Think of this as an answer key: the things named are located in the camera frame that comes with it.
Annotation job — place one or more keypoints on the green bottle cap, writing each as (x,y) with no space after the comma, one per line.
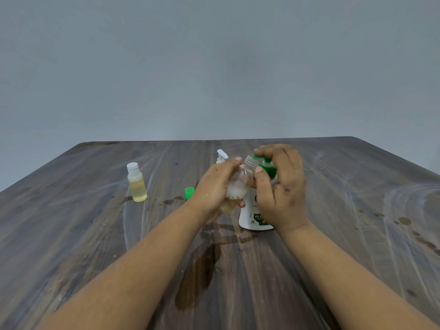
(189,194)

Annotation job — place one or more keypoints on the person's left forearm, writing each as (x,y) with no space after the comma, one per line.
(144,271)

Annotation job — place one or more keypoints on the person's right forearm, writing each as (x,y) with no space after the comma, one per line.
(330,271)

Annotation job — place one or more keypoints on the small bottle yellow liquid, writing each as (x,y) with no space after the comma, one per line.
(137,187)

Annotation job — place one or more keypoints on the small clear plastic bottle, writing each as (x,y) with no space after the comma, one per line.
(239,183)

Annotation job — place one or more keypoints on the person's right thumb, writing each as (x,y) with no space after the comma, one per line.
(263,182)

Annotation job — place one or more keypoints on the white soap bottle green pump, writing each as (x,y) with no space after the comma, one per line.
(249,216)

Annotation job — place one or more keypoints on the person's left hand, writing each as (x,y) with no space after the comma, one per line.
(211,188)

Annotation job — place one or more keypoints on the person's right hand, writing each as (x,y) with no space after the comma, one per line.
(287,199)

